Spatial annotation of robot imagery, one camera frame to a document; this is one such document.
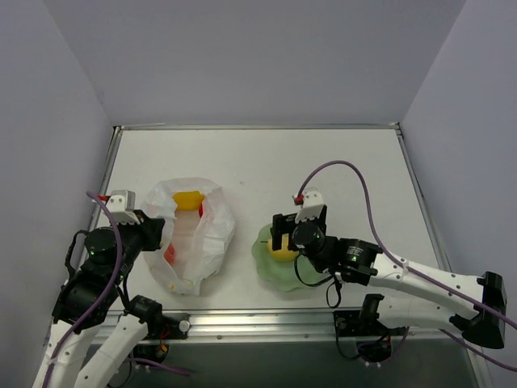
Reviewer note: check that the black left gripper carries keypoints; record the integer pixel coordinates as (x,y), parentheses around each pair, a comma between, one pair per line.
(151,231)

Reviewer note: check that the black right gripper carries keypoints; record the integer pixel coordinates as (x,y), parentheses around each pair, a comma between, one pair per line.
(283,225)

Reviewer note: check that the yellow fake pear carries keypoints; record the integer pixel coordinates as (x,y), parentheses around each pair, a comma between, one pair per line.
(284,254)

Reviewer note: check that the pink yellow fake peach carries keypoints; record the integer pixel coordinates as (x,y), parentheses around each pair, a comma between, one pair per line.
(169,254)

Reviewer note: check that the white plastic bag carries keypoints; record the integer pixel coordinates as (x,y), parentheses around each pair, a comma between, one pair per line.
(200,242)

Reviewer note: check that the yellow fake lemon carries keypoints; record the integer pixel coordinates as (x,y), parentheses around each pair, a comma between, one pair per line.
(188,201)

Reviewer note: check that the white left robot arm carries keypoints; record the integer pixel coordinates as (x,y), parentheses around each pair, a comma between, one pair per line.
(88,294)

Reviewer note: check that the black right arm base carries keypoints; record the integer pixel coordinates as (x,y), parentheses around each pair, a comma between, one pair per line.
(374,344)

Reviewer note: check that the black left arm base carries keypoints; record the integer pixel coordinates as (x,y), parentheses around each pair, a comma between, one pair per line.
(156,345)

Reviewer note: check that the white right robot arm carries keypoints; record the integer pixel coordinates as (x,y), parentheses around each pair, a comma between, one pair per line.
(473,306)

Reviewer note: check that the green glass plate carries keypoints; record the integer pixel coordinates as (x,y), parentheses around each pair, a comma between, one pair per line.
(281,273)

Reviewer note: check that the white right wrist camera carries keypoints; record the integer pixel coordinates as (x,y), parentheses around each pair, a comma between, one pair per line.
(310,203)

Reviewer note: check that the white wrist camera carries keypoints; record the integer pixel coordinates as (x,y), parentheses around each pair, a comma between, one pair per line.
(310,203)
(121,204)

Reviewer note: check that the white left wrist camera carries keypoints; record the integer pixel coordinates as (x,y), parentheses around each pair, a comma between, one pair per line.
(121,204)

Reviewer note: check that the aluminium table frame rail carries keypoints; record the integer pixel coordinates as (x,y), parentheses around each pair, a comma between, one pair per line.
(363,173)

